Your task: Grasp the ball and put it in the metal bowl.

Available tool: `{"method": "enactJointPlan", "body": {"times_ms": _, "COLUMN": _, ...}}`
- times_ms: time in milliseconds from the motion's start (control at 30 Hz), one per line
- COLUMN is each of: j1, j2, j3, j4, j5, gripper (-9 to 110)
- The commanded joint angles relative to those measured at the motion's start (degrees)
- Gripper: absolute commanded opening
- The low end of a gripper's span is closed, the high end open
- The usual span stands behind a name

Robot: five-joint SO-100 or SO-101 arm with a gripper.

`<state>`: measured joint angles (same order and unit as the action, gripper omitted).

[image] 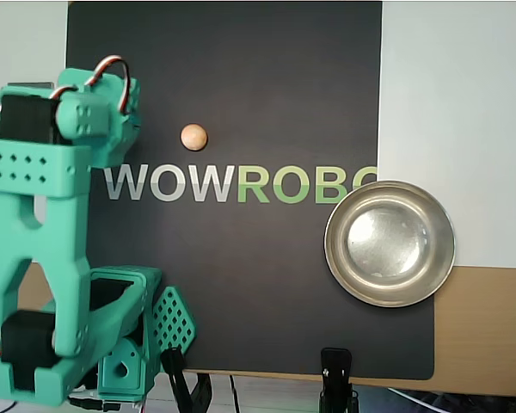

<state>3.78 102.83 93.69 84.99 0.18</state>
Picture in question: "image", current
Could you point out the teal gripper black servo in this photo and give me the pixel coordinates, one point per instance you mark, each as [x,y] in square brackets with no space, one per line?
[119,92]

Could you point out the orange ball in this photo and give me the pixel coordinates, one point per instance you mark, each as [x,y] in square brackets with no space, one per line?
[194,137]

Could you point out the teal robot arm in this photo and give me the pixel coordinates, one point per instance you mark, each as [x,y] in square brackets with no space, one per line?
[60,241]

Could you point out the metal bowl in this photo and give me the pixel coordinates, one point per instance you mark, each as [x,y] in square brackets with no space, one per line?
[389,243]

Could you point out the small grey metal bar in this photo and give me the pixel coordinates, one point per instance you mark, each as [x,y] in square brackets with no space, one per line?
[30,84]

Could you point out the white paper sheet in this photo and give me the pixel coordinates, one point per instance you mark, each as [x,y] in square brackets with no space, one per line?
[456,107]
[26,38]

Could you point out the black WOWROBO mat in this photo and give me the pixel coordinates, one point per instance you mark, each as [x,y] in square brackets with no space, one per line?
[262,279]

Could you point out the black table clamp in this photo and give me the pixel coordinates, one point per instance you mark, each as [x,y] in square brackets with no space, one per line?
[174,374]

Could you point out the black spring stand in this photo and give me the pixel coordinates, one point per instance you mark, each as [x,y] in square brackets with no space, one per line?
[335,365]

